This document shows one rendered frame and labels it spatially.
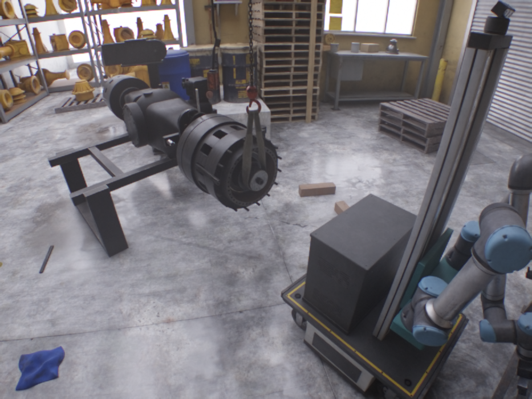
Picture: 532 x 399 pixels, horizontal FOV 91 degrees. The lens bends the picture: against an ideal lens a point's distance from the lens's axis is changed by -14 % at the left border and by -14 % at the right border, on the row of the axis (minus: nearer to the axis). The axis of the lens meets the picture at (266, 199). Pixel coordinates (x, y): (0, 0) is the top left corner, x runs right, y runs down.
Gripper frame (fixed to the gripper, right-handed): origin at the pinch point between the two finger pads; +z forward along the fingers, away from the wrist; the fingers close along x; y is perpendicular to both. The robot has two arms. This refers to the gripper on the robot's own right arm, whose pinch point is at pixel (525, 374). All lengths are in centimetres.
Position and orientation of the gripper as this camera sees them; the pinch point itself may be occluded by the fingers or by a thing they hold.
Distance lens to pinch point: 148.2
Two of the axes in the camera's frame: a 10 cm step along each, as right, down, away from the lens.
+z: 3.8, 8.5, 3.6
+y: -6.6, -0.2, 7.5
